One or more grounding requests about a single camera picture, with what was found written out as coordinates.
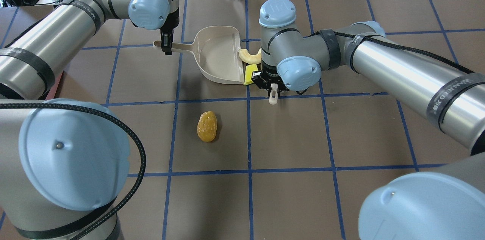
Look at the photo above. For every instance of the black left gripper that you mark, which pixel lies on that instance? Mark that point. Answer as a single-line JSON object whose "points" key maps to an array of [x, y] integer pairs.
{"points": [[165, 41]]}

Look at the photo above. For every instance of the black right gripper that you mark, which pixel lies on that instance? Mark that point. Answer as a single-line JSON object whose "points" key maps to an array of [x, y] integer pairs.
{"points": [[269, 78]]}

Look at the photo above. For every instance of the white brush handle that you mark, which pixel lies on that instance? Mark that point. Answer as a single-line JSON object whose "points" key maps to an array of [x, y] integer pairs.
{"points": [[273, 94]]}

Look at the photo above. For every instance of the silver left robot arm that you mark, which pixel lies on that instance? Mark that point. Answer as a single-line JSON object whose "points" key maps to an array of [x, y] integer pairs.
{"points": [[67, 166]]}

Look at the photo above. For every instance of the yellow sponge piece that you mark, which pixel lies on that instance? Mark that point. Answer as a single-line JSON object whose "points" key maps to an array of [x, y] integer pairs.
{"points": [[249, 70]]}

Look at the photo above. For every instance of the banana peel piece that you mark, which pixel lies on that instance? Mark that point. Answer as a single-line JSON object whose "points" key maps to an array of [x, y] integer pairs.
{"points": [[247, 58]]}

